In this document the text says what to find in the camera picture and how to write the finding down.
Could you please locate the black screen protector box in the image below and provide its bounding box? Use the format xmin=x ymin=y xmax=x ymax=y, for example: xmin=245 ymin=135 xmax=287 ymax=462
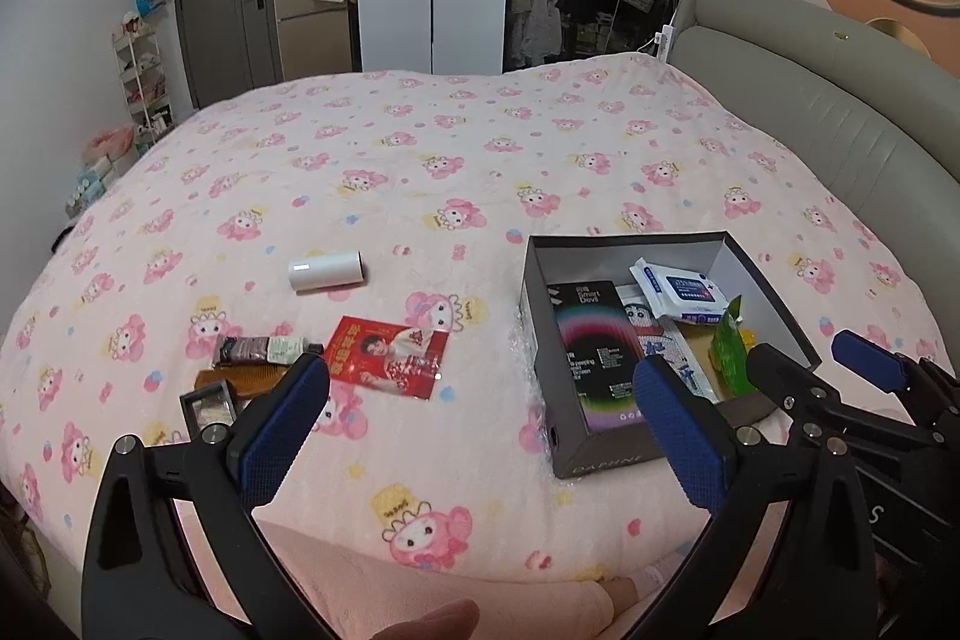
xmin=546 ymin=280 xmax=653 ymax=438

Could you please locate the stack of tissue packs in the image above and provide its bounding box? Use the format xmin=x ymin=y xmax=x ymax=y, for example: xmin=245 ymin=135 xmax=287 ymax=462
xmin=64 ymin=156 xmax=121 ymax=217

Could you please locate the red photo card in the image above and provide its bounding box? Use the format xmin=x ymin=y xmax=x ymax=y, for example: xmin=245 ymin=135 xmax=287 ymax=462
xmin=328 ymin=315 xmax=449 ymax=401

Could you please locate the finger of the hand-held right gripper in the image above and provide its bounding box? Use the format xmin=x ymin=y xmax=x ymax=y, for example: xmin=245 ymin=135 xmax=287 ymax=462
xmin=744 ymin=342 xmax=887 ymax=455
xmin=831 ymin=329 xmax=960 ymax=440

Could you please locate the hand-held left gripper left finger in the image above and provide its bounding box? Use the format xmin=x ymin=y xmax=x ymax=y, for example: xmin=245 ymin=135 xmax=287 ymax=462
xmin=81 ymin=351 xmax=331 ymax=640

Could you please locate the cartoon picture box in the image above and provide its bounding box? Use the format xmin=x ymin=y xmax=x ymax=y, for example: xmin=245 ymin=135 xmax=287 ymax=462
xmin=615 ymin=287 xmax=721 ymax=401

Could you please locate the green snack packet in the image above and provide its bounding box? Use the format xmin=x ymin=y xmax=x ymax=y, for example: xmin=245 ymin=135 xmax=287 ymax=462
xmin=709 ymin=299 xmax=758 ymax=397

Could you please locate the white roll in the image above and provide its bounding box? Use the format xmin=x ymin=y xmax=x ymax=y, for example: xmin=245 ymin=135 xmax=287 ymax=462
xmin=289 ymin=250 xmax=370 ymax=295

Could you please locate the white wet wipes pack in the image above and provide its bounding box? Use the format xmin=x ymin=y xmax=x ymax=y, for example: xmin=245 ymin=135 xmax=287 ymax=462
xmin=628 ymin=257 xmax=732 ymax=326

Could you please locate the pink printed blanket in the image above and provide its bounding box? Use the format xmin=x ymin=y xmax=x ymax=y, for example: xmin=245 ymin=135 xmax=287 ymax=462
xmin=0 ymin=51 xmax=953 ymax=611

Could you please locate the pink plush toy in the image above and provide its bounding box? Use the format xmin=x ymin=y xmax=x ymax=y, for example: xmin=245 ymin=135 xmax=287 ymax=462
xmin=90 ymin=126 xmax=136 ymax=161

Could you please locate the brown hand cream tube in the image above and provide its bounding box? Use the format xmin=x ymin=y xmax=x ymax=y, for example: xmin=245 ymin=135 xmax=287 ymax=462
xmin=212 ymin=334 xmax=325 ymax=365

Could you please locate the beige cabinet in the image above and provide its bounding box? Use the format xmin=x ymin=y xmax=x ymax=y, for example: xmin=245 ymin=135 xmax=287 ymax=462
xmin=271 ymin=0 xmax=361 ymax=82

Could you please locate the grey padded headboard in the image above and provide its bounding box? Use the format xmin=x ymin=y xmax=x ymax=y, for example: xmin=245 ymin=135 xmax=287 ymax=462
xmin=667 ymin=0 xmax=960 ymax=378

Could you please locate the white shelf rack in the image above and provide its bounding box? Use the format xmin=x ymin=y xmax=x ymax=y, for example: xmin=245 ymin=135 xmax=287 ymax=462
xmin=112 ymin=21 xmax=177 ymax=150

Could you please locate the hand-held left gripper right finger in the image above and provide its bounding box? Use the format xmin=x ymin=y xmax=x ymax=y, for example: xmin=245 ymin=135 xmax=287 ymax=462
xmin=619 ymin=355 xmax=882 ymax=640

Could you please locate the dark cardboard shoe box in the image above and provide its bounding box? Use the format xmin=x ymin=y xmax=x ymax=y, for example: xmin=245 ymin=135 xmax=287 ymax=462
xmin=520 ymin=230 xmax=824 ymax=480

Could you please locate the black framed small mirror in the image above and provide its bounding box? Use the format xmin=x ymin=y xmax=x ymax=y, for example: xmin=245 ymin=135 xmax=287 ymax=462
xmin=180 ymin=385 xmax=242 ymax=435

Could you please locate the wooden comb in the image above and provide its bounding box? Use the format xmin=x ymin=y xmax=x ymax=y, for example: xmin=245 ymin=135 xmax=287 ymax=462
xmin=193 ymin=364 xmax=290 ymax=401

